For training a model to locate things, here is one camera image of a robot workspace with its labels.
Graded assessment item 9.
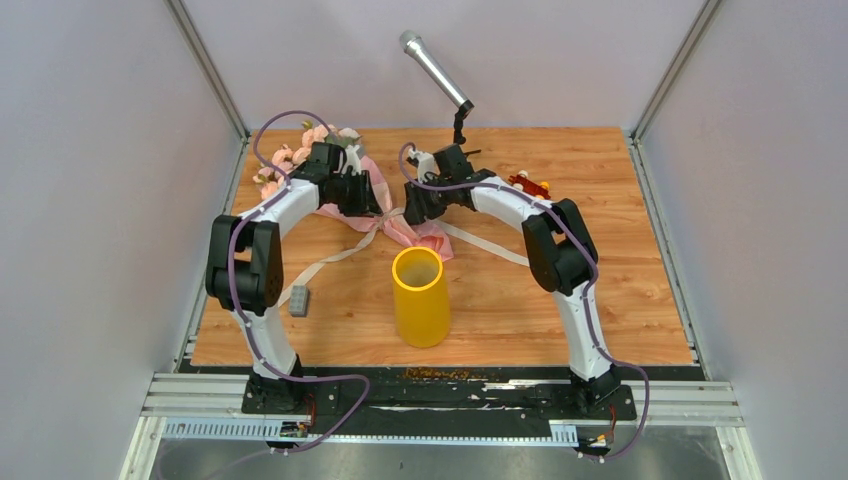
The white printed ribbon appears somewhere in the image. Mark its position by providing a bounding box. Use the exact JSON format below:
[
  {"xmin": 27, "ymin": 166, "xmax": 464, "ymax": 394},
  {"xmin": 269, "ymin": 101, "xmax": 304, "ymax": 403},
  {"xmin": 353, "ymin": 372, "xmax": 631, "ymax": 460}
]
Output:
[{"xmin": 278, "ymin": 209, "xmax": 531, "ymax": 309}]

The red toy car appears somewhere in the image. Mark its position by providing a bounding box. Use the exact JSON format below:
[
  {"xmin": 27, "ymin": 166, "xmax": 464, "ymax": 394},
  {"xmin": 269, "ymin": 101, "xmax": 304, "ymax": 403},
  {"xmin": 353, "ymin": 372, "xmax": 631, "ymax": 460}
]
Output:
[{"xmin": 507, "ymin": 170, "xmax": 551, "ymax": 200}]

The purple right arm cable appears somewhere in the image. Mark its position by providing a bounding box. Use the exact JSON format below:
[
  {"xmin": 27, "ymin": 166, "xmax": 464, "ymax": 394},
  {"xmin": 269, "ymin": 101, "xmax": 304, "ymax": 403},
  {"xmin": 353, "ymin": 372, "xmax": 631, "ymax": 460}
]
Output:
[{"xmin": 397, "ymin": 142, "xmax": 652, "ymax": 462}]

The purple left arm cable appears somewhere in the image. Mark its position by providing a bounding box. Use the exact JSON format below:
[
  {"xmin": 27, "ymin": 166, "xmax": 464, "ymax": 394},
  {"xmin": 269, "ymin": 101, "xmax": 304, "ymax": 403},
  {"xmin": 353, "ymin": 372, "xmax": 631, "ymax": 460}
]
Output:
[{"xmin": 226, "ymin": 110, "xmax": 372, "ymax": 456}]

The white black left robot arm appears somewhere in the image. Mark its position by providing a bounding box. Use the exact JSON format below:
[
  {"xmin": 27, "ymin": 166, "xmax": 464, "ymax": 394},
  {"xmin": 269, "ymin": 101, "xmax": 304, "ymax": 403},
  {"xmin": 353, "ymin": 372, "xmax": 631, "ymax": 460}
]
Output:
[{"xmin": 205, "ymin": 142, "xmax": 383, "ymax": 413}]

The grey building brick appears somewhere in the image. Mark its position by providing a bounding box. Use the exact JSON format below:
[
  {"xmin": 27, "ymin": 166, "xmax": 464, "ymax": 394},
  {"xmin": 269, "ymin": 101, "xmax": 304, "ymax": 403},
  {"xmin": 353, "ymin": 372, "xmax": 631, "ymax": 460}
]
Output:
[{"xmin": 288, "ymin": 285, "xmax": 310, "ymax": 318}]

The white slotted cable duct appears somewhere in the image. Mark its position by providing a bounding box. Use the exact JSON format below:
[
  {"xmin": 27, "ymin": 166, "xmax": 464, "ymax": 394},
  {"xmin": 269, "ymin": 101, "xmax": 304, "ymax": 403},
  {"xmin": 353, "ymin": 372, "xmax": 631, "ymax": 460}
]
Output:
[{"xmin": 161, "ymin": 421, "xmax": 580, "ymax": 446}]

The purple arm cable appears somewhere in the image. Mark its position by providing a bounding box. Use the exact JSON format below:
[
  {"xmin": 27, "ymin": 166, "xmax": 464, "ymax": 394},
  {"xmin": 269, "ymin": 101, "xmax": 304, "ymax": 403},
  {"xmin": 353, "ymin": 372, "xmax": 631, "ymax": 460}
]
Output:
[
  {"xmin": 397, "ymin": 142, "xmax": 652, "ymax": 462},
  {"xmin": 226, "ymin": 110, "xmax": 372, "ymax": 456}
]

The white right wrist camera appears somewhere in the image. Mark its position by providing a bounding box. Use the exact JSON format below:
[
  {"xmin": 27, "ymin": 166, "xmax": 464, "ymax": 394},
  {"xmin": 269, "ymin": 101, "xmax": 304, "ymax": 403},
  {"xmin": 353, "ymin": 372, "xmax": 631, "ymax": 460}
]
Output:
[{"xmin": 407, "ymin": 148, "xmax": 438, "ymax": 183}]

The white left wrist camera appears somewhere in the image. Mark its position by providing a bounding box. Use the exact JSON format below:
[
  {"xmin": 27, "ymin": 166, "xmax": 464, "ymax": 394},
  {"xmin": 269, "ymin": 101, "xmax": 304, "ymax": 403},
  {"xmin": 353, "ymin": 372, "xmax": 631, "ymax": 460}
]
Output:
[{"xmin": 339, "ymin": 144, "xmax": 365, "ymax": 175}]

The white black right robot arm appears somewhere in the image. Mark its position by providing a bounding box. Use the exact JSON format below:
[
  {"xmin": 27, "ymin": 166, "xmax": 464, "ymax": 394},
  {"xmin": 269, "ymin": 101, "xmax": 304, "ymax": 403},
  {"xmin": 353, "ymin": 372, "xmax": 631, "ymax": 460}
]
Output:
[{"xmin": 398, "ymin": 142, "xmax": 620, "ymax": 418}]

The pink flower bouquet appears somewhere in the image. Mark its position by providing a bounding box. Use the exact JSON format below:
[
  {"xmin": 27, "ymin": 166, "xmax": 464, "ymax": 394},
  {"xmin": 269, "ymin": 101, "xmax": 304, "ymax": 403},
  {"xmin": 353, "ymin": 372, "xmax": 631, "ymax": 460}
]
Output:
[{"xmin": 252, "ymin": 121, "xmax": 454, "ymax": 261}]

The black tripod microphone stand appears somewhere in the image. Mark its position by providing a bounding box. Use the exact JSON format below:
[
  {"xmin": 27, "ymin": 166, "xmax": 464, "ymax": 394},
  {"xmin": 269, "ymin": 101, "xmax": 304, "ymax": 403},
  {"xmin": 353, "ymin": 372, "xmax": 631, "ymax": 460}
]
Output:
[{"xmin": 453, "ymin": 100, "xmax": 475, "ymax": 146}]

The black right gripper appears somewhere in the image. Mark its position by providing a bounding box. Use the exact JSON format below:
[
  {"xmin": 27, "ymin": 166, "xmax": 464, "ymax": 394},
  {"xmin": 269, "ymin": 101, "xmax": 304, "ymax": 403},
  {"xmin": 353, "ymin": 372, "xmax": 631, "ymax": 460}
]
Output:
[{"xmin": 403, "ymin": 175, "xmax": 454, "ymax": 227}]

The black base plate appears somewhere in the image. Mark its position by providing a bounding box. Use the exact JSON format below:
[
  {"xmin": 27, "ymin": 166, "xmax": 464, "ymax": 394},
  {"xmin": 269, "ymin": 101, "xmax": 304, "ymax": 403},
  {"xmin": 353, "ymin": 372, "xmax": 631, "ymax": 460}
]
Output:
[{"xmin": 241, "ymin": 366, "xmax": 637, "ymax": 438}]

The yellow cylindrical vase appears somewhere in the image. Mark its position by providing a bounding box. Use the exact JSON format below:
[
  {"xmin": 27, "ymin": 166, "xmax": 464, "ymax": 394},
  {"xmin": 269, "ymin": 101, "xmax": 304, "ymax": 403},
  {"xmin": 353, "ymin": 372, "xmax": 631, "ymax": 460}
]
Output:
[{"xmin": 391, "ymin": 247, "xmax": 451, "ymax": 348}]

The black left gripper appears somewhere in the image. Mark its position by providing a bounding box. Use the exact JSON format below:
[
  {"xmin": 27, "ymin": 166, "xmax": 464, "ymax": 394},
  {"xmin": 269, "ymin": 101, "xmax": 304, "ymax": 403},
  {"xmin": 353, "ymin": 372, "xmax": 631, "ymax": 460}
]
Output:
[{"xmin": 331, "ymin": 170, "xmax": 385, "ymax": 219}]

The silver microphone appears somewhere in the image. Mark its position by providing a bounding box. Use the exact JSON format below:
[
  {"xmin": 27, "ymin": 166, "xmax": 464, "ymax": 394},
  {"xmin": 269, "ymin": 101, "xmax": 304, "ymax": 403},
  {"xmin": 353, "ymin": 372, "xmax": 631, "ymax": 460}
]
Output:
[{"xmin": 399, "ymin": 30, "xmax": 474, "ymax": 118}]

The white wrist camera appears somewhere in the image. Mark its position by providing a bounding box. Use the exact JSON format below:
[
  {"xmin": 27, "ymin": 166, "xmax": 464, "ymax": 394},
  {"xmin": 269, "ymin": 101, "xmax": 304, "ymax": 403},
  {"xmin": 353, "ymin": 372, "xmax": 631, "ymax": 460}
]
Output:
[
  {"xmin": 407, "ymin": 148, "xmax": 438, "ymax": 183},
  {"xmin": 339, "ymin": 144, "xmax": 365, "ymax": 175}
]

